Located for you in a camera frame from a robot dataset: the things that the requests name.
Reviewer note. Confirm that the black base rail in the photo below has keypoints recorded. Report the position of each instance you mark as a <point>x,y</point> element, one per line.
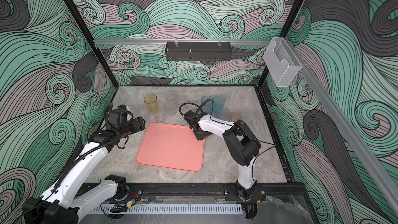
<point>210,189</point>

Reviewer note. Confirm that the clear acrylic wall holder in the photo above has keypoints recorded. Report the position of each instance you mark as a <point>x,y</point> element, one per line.
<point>282,61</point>

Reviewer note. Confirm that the yellow plastic cup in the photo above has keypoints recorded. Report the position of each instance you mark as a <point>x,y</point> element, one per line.
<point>151,101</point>

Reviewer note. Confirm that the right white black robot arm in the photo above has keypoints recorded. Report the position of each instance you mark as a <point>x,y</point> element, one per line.
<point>242,144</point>

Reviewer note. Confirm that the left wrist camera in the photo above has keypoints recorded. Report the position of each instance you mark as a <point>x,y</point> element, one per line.
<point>118,117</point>

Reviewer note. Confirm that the small clear faceted glass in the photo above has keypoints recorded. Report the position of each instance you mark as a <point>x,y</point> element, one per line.
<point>181,100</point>

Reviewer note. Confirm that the green plastic cup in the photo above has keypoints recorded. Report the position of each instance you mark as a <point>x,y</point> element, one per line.
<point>218,104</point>

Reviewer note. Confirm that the pink short cup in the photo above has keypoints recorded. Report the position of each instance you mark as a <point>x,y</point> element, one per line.
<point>234,117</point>

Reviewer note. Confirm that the aluminium rail back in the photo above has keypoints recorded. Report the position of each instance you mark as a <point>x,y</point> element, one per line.
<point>142,41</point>

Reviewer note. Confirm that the white slotted cable duct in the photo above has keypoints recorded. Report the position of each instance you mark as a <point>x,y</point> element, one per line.
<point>184,209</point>

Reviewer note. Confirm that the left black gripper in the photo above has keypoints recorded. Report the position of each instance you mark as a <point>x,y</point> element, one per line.
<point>137,128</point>

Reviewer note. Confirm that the aluminium rail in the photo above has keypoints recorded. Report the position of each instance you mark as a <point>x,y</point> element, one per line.
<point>142,41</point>
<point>380,176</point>

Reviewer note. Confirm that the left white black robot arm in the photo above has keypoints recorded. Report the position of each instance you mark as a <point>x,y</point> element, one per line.
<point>60,204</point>

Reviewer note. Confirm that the clear glass front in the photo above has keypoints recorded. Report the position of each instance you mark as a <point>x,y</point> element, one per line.
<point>160,117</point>

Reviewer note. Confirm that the pink tray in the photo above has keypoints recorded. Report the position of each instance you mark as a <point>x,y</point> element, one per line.
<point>171,146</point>

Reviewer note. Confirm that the black perforated wall shelf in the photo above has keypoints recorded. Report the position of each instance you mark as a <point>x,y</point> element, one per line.
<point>198,51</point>

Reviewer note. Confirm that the blue plastic cup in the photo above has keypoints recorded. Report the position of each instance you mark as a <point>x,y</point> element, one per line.
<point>207,103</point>

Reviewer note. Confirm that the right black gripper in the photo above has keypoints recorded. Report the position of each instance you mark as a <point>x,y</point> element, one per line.
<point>199,137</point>

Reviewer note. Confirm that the aluminium rail right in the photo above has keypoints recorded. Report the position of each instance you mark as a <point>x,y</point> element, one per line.
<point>380,176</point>

